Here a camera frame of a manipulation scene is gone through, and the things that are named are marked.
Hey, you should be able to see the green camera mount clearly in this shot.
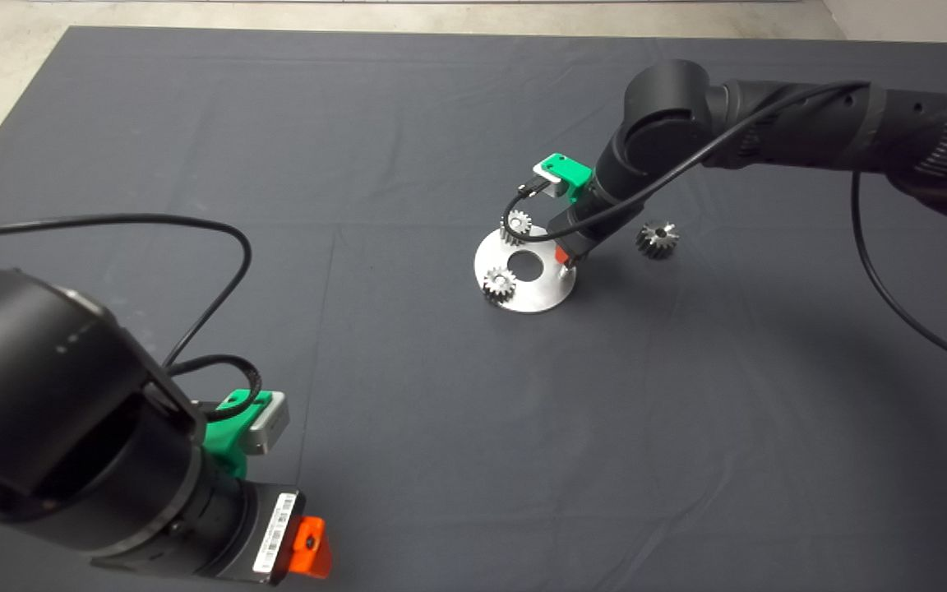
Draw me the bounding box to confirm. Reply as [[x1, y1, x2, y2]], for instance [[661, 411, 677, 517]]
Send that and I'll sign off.
[[538, 153, 595, 205], [209, 388, 275, 479]]

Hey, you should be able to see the round metal plate with hole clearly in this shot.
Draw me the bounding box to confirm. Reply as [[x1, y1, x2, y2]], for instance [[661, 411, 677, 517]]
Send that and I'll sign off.
[[473, 226, 578, 314]]

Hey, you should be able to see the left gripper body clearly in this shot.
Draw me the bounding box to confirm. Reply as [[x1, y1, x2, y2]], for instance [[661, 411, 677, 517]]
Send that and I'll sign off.
[[204, 477, 308, 586]]

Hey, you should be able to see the silver camera box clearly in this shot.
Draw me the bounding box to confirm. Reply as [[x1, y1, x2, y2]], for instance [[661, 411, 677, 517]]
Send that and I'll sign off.
[[531, 169, 569, 200], [242, 391, 290, 456]]

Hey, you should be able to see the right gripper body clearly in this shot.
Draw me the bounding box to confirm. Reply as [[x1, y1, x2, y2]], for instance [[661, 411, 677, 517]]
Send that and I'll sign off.
[[547, 204, 631, 264]]

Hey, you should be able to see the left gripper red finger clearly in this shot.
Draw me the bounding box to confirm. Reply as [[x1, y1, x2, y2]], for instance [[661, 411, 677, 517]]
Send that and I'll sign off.
[[288, 516, 332, 578]]

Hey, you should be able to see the black camera cable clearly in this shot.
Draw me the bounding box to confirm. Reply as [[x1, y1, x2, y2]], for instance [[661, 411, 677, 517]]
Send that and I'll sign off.
[[0, 214, 264, 422], [501, 81, 947, 374]]

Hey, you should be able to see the dark grey table cloth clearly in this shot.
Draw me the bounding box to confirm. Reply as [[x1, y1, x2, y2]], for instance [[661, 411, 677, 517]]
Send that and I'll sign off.
[[0, 27, 947, 592]]

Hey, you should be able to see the large steel gear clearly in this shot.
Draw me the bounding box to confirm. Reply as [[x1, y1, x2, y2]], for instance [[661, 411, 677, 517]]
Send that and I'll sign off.
[[635, 221, 681, 261]]

